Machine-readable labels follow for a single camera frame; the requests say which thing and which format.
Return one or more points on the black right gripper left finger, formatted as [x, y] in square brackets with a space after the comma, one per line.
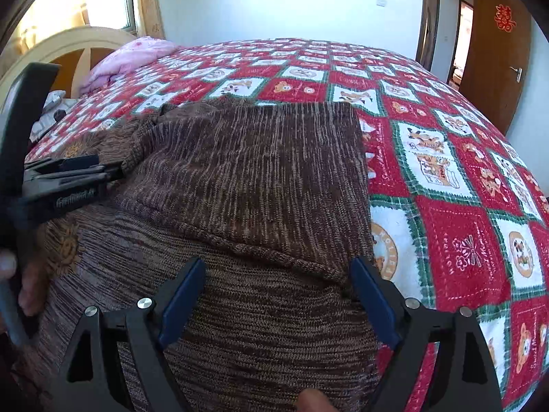
[107, 345]

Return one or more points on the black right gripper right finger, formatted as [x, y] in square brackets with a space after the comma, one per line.
[463, 379]

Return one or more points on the brown striped knit sweater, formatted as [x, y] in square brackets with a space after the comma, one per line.
[274, 200]

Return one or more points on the left hand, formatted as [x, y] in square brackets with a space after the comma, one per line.
[34, 281]

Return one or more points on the right hand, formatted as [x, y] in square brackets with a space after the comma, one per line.
[312, 400]

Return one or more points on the white black-dotted pillow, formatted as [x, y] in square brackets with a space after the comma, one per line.
[55, 108]

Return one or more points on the cream and brown headboard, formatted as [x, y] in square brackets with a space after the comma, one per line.
[77, 51]

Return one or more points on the red patchwork bear quilt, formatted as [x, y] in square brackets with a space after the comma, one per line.
[457, 217]

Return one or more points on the pink folded blanket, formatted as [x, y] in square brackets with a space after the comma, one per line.
[128, 58]

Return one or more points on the yellow patterned curtain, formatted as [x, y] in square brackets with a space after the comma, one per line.
[148, 19]

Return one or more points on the brown wooden door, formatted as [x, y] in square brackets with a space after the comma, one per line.
[488, 82]

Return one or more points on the red paper door decoration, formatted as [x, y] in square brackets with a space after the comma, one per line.
[504, 18]

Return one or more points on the window with dark frame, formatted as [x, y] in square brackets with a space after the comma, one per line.
[47, 17]

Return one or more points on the silver door handle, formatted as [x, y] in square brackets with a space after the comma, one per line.
[518, 73]

